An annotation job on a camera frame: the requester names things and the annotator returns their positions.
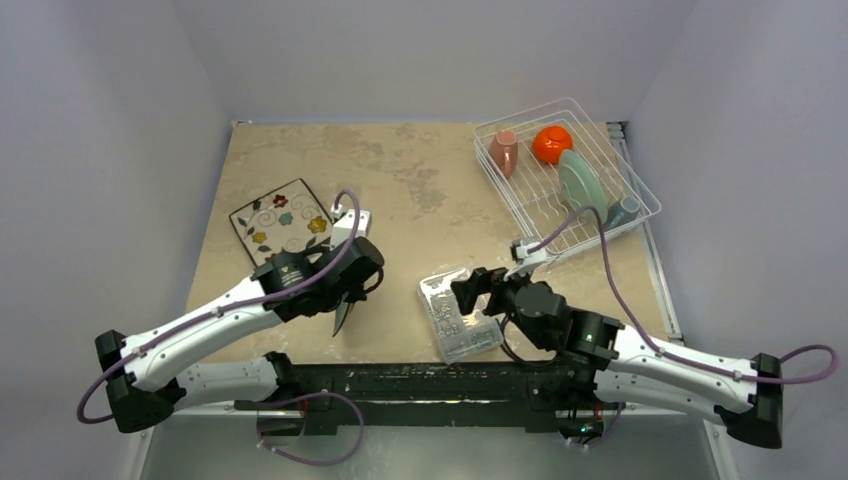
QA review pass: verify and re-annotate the square white floral plate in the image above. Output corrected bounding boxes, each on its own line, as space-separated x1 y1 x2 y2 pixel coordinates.
229 178 332 266

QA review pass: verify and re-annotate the pink floral mug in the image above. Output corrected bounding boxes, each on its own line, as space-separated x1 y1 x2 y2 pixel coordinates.
488 130 518 179

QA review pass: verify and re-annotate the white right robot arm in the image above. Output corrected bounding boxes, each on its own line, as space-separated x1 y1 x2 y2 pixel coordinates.
450 268 783 449

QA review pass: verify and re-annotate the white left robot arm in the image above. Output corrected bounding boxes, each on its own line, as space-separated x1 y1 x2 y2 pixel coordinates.
95 236 384 433

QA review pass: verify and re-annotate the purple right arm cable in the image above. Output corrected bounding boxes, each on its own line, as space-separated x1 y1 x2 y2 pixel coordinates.
526 205 840 452

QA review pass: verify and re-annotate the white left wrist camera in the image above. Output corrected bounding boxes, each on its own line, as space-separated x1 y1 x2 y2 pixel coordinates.
329 205 372 250

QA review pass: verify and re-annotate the grey coffee mug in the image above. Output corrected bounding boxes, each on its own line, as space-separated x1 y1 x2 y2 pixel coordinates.
603 196 641 230

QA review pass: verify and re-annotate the clear plastic screw box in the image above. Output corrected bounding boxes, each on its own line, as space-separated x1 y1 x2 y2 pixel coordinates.
418 267 504 364

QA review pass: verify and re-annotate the white wire dish rack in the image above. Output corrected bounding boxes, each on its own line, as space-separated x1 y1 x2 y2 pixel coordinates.
473 97 662 240

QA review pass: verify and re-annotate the black usb cable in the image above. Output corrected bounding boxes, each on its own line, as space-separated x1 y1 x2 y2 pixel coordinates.
498 314 564 368

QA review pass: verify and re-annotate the teal square plate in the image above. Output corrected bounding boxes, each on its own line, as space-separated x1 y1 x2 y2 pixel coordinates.
332 300 355 337

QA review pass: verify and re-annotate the light blue flower plate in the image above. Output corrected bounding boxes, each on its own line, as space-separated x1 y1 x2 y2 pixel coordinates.
557 149 608 224

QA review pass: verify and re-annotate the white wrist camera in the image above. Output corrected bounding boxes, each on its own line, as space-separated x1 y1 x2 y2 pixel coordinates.
505 237 549 278
329 205 372 250

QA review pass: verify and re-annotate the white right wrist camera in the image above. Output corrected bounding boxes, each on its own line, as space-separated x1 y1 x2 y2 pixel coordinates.
505 237 549 278

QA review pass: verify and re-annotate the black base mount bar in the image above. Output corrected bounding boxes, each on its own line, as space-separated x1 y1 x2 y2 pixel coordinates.
234 356 626 439

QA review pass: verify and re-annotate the orange cup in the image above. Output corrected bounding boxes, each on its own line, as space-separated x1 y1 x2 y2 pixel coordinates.
531 125 573 165

